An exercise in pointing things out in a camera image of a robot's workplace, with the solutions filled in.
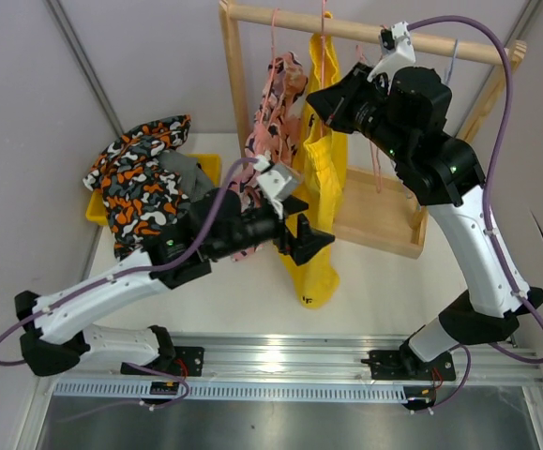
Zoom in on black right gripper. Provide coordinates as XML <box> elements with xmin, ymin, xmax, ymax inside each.
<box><xmin>309</xmin><ymin>62</ymin><xmax>413</xmax><ymax>166</ymax></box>

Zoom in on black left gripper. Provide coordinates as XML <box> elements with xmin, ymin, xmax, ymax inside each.
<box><xmin>209</xmin><ymin>195</ymin><xmax>334</xmax><ymax>265</ymax></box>

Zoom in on yellow shorts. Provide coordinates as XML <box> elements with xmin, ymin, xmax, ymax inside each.
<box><xmin>281</xmin><ymin>33</ymin><xmax>348</xmax><ymax>309</ymax></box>

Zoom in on pink hanger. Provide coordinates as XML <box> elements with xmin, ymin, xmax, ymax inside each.
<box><xmin>355</xmin><ymin>44</ymin><xmax>383</xmax><ymax>193</ymax></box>
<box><xmin>254</xmin><ymin>7</ymin><xmax>280</xmax><ymax>145</ymax></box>
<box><xmin>309</xmin><ymin>0</ymin><xmax>331</xmax><ymax>140</ymax></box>

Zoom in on grey shorts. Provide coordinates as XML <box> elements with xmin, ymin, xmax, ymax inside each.
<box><xmin>158</xmin><ymin>151</ymin><xmax>215</xmax><ymax>202</ymax></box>

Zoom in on orange camouflage shorts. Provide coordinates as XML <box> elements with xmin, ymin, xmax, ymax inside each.
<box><xmin>83</xmin><ymin>114</ymin><xmax>191</xmax><ymax>261</ymax></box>

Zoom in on blue hanger with grey shorts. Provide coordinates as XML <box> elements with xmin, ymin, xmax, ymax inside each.
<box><xmin>404</xmin><ymin>187</ymin><xmax>422</xmax><ymax>227</ymax></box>

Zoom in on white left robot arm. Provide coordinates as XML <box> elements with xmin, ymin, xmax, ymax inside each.
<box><xmin>14</xmin><ymin>191</ymin><xmax>335</xmax><ymax>377</ymax></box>

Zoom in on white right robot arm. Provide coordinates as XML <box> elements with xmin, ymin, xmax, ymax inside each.
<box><xmin>306</xmin><ymin>63</ymin><xmax>543</xmax><ymax>379</ymax></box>

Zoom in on pink patterned shorts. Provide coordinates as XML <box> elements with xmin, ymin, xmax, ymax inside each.
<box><xmin>226</xmin><ymin>50</ymin><xmax>309</xmax><ymax>266</ymax></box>

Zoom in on wooden clothes rack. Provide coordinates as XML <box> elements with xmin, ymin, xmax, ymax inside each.
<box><xmin>219</xmin><ymin>1</ymin><xmax>505</xmax><ymax>259</ymax></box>

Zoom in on yellow plastic tray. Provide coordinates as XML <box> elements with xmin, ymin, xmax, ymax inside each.
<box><xmin>85</xmin><ymin>154</ymin><xmax>222</xmax><ymax>227</ymax></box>

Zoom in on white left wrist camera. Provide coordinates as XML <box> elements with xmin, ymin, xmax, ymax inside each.
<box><xmin>253</xmin><ymin>155</ymin><xmax>302</xmax><ymax>218</ymax></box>

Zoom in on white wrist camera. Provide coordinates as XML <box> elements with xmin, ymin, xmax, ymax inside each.
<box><xmin>368</xmin><ymin>21</ymin><xmax>416</xmax><ymax>81</ymax></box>
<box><xmin>253</xmin><ymin>155</ymin><xmax>302</xmax><ymax>218</ymax></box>

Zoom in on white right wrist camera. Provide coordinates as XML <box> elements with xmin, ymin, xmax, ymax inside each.
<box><xmin>368</xmin><ymin>21</ymin><xmax>416</xmax><ymax>81</ymax></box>

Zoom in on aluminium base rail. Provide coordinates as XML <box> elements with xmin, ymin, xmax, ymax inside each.
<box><xmin>38</xmin><ymin>334</ymin><xmax>543</xmax><ymax>404</ymax></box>

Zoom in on aluminium corner post right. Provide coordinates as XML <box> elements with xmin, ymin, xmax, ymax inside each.
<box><xmin>504</xmin><ymin>0</ymin><xmax>543</xmax><ymax>47</ymax></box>

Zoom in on aluminium corner post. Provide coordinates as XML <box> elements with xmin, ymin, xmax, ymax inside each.
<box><xmin>504</xmin><ymin>0</ymin><xmax>543</xmax><ymax>47</ymax></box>
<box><xmin>43</xmin><ymin>0</ymin><xmax>124</xmax><ymax>136</ymax></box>

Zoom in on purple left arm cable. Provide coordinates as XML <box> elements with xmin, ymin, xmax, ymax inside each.
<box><xmin>0</xmin><ymin>157</ymin><xmax>265</xmax><ymax>413</ymax></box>

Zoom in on aluminium corner post left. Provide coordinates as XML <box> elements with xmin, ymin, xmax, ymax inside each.
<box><xmin>43</xmin><ymin>0</ymin><xmax>124</xmax><ymax>136</ymax></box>

